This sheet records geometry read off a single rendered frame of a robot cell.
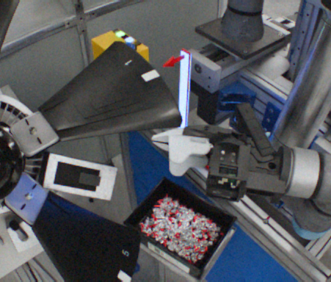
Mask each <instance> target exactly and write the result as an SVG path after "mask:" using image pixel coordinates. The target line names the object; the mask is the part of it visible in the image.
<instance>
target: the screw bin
mask: <svg viewBox="0 0 331 282"><path fill-rule="evenodd" d="M165 193H168V195H172V197H174V198H175V199H177V198H178V200H179V201H180V202H182V203H184V204H186V205H187V206H189V207H192V208H194V210H196V211H197V212H199V213H201V214H203V215H204V216H206V217H208V218H209V219H213V220H214V221H215V222H217V223H219V224H220V225H221V226H223V227H224V228H225V229H224V231H223V235H221V236H220V237H219V238H218V241H217V242H216V244H215V245H214V247H213V248H212V249H211V251H210V254H208V255H207V256H206V258H205V259H204V260H203V262H202V264H201V265H200V266H199V267H195V266H194V265H192V264H191V263H190V262H188V261H186V260H185V259H183V258H182V257H180V256H178V255H176V254H175V253H173V252H172V251H171V250H169V249H168V248H165V247H164V246H162V245H160V244H159V243H158V242H157V241H155V240H154V239H152V238H150V237H149V236H147V235H146V234H144V233H142V232H141V231H138V232H139V235H140V240H141V243H142V244H143V245H144V246H147V247H149V248H150V249H151V250H153V251H154V252H156V253H157V254H159V255H160V256H161V257H164V258H165V259H166V260H168V261H169V262H171V263H172V264H174V265H176V266H177V267H179V268H180V269H182V270H183V271H184V272H186V273H188V274H190V275H191V276H193V277H194V278H197V279H198V278H199V277H200V276H201V275H202V274H203V272H204V271H205V269H206V267H207V266H208V264H209V263H210V262H211V260H212V258H213V257H214V255H215V254H216V253H217V251H218V249H219V247H220V246H221V245H222V243H223V242H224V241H225V240H226V238H227V236H228V234H229V233H230V230H231V228H232V226H233V224H234V223H235V221H236V220H237V217H235V216H233V215H232V214H230V213H229V212H227V211H225V210H224V209H221V208H219V207H217V206H215V205H214V204H212V203H210V202H208V201H207V200H205V199H203V198H201V197H200V196H198V195H196V194H194V193H193V192H191V191H189V190H188V189H186V188H184V187H182V186H180V185H179V184H176V183H175V182H174V181H171V180H169V179H168V178H166V177H165V176H164V177H163V179H162V180H160V181H159V182H158V183H157V185H155V187H154V188H153V189H152V190H151V191H150V193H149V194H148V195H147V196H146V197H145V199H144V200H143V201H142V202H141V203H140V204H139V205H138V207H136V209H135V210H134V211H133V212H132V213H131V215H130V216H129V217H128V218H127V219H126V221H124V222H123V224H124V225H126V226H128V227H130V228H133V229H136V227H137V226H138V225H139V224H140V223H141V222H142V221H143V219H144V218H145V217H146V215H147V214H148V213H149V212H150V210H151V209H152V208H153V207H154V205H156V203H157V202H158V200H161V198H162V197H163V196H164V194H165ZM136 230H137V229H136Z"/></svg>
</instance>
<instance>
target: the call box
mask: <svg viewBox="0 0 331 282"><path fill-rule="evenodd" d="M124 33H125V32H124ZM125 35H128V34H126V33H125ZM128 36H129V35H128ZM129 37H131V36H129ZM131 38H132V37H131ZM132 39H133V38H132ZM114 41H122V42H124V43H127V42H128V41H126V40H124V39H122V38H121V36H118V35H117V34H115V33H113V32H112V31H110V32H107V33H105V34H103V35H100V36H97V37H95V38H93V39H92V49H93V53H94V57H95V58H94V60H95V59H96V58H97V57H98V56H99V55H100V54H101V53H103V52H104V51H105V50H107V48H108V47H110V45H111V44H113V42H114ZM136 41H138V40H136V39H135V38H134V41H131V42H130V43H132V44H133V42H136ZM134 50H135V51H137V52H138V53H139V54H141V55H142V56H143V57H144V58H145V59H146V60H147V61H148V62H149V59H148V48H147V47H145V46H144V45H142V44H141V45H140V46H134Z"/></svg>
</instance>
